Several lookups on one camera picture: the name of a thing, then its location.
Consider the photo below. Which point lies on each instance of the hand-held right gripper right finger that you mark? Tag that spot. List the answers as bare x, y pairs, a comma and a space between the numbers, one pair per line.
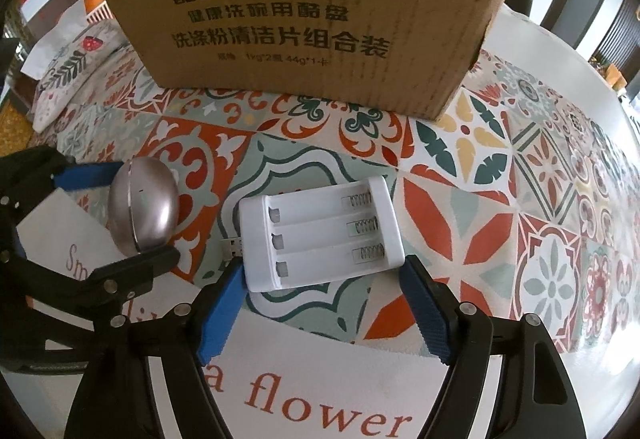
425, 309

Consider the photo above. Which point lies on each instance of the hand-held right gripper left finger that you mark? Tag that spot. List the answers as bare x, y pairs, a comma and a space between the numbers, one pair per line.
220, 314

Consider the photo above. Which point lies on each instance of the white plastic fruit basket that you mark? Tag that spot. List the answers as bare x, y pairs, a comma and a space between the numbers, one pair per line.
102, 14

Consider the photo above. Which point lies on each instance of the silver egg-shaped case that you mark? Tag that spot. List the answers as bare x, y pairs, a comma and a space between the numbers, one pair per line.
145, 204

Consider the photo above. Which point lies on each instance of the floral fabric tissue pouch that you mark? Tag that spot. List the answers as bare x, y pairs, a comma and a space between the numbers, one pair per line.
75, 69

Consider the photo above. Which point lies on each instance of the brown cardboard box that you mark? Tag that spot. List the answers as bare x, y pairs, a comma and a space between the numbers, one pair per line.
300, 19

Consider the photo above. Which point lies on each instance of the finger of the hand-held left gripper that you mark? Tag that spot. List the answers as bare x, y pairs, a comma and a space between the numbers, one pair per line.
85, 176
145, 264

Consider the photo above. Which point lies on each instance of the white battery charger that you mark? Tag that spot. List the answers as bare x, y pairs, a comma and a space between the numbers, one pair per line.
310, 229

